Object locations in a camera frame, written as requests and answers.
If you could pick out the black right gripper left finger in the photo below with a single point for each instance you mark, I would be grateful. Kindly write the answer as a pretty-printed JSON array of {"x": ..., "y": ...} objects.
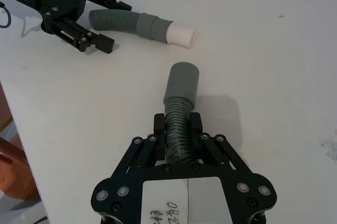
[{"x": 159, "y": 139}]

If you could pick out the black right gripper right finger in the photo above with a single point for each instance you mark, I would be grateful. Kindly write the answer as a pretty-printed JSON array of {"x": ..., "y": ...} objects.
[{"x": 196, "y": 126}]

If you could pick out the brown wooden furniture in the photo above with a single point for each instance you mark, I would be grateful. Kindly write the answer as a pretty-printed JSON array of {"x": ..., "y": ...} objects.
[{"x": 15, "y": 171}]

